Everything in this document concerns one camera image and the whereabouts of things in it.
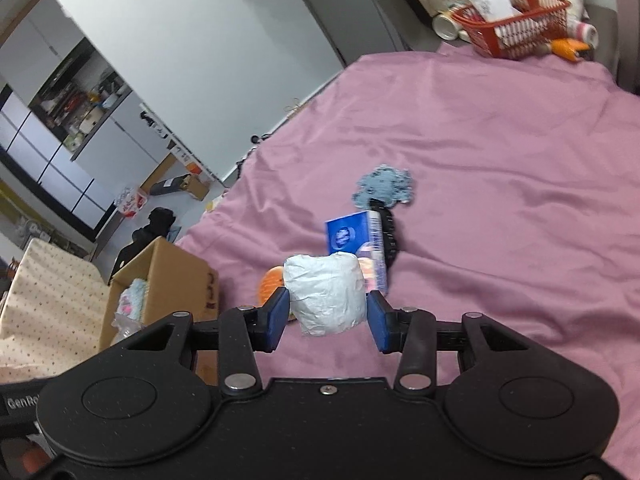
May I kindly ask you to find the white soft ball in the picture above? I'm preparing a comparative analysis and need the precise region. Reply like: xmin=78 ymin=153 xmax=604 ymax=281
xmin=283 ymin=252 xmax=367 ymax=337

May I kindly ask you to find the grey blue fuzzy cloth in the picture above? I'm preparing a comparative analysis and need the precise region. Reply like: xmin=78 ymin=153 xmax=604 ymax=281
xmin=352 ymin=165 xmax=414 ymax=209

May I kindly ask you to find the person right hand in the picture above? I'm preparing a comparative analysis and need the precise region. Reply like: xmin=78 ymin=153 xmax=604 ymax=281
xmin=1 ymin=438 xmax=51 ymax=479

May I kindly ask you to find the orange burger plush toy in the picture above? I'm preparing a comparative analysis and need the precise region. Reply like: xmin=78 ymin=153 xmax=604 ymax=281
xmin=257 ymin=266 xmax=284 ymax=306

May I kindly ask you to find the brown cardboard box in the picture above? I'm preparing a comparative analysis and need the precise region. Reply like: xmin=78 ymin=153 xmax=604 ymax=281
xmin=98 ymin=236 xmax=222 ymax=384

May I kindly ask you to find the black dotted bag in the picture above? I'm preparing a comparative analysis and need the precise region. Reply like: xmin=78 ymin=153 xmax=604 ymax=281
xmin=107 ymin=207 xmax=176 ymax=283

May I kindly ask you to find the small cardboard box on floor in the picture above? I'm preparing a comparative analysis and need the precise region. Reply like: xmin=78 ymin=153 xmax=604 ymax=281
xmin=180 ymin=174 xmax=209 ymax=202

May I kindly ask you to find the black flat package on floor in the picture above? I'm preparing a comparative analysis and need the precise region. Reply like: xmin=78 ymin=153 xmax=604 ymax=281
xmin=149 ymin=176 xmax=190 ymax=196

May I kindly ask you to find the red white plastic bag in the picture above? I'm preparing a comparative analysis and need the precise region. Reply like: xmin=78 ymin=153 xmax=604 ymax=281
xmin=115 ymin=185 xmax=149 ymax=218

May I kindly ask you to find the polka dot tablecloth table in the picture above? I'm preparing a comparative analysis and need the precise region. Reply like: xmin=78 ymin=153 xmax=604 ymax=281
xmin=0 ymin=240 xmax=108 ymax=384

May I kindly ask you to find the kitchen counter cabinet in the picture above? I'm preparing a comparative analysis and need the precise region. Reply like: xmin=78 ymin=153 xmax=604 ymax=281
xmin=1 ymin=39 xmax=169 ymax=240

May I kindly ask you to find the tape roll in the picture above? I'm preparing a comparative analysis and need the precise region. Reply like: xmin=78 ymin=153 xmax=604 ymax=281
xmin=432 ymin=11 xmax=460 ymax=41

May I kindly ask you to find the orange toy carrot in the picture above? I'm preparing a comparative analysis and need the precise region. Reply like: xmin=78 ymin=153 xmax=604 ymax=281
xmin=550 ymin=38 xmax=593 ymax=63

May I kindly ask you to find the grey door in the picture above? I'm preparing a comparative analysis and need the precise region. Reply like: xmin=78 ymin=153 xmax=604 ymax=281
xmin=276 ymin=0 xmax=407 ymax=68

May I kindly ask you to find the red plastic basket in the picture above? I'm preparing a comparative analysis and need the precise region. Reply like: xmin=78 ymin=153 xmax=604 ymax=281
xmin=451 ymin=0 xmax=572 ymax=60

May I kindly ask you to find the white pink small bottle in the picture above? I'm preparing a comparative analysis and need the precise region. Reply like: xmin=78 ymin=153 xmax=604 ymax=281
xmin=567 ymin=20 xmax=599 ymax=49

